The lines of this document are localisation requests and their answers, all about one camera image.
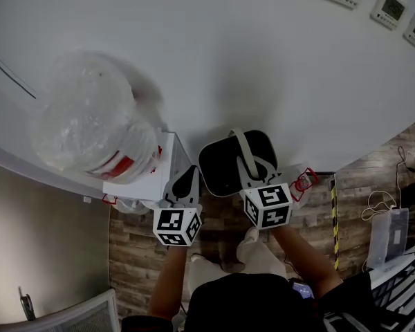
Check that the person's black shirt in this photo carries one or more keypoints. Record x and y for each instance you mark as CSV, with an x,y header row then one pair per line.
x,y
245,306

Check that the person's right forearm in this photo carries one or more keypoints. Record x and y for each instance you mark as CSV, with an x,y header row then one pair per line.
x,y
304,258

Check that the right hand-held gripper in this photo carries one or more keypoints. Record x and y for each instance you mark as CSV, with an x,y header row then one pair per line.
x,y
268,206

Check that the small white door bracket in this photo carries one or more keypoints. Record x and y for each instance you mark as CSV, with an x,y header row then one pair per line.
x,y
87,199

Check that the person's white shoe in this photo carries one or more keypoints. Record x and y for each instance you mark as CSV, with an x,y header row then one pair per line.
x,y
196,257
251,236

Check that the person's left white shoe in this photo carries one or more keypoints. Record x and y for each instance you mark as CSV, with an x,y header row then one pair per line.
x,y
196,257

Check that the white framed glass partition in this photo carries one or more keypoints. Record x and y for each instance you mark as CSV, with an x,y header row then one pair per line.
x,y
90,315

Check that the person's left forearm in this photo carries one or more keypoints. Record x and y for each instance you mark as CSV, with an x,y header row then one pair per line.
x,y
169,278

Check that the person's beige trousers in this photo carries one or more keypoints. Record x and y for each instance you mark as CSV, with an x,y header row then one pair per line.
x,y
259,261

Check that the white water dispenser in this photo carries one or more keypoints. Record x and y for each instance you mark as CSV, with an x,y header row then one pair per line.
x,y
174,164

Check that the large clear water jug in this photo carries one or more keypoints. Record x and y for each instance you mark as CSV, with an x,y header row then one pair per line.
x,y
90,116

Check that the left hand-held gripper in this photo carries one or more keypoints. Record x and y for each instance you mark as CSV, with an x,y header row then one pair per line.
x,y
174,225

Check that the grey metal door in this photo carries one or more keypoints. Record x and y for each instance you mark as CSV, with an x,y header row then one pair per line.
x,y
38,237

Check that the clear plastic storage box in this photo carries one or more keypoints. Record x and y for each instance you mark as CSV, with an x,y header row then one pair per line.
x,y
387,237

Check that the blue screen device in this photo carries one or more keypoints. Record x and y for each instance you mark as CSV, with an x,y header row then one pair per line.
x,y
302,289

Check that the person's right white shoe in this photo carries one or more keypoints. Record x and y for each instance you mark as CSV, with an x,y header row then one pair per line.
x,y
251,236

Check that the white metal frame table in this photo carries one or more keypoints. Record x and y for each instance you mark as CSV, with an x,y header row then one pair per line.
x,y
401,289

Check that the yellow black hazard tape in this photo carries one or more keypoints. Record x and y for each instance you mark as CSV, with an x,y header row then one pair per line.
x,y
334,220

